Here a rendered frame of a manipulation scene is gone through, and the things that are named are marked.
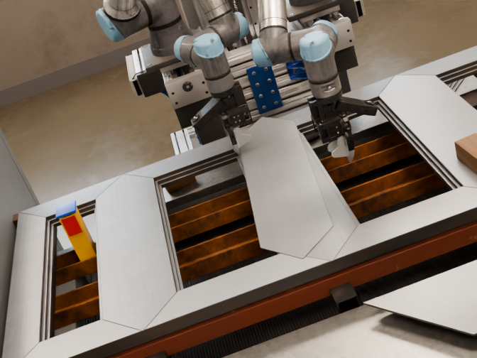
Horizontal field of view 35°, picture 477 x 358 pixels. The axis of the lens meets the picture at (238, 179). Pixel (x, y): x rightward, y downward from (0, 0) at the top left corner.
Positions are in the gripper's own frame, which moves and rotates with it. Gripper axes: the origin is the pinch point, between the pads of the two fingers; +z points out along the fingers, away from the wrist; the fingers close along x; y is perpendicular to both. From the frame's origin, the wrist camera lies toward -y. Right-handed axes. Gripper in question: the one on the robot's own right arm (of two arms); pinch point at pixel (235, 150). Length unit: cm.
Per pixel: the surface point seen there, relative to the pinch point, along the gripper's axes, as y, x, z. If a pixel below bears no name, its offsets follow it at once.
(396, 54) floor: 115, 203, 85
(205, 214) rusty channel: -14.9, 0.4, 17.4
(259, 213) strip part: -0.7, -34.2, 0.8
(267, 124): 12.0, 10.1, 0.6
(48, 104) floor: -104, 320, 86
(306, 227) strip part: 8.5, -47.1, 0.7
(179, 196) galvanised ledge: -21.1, 16.8, 17.8
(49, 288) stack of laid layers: -58, -30, 3
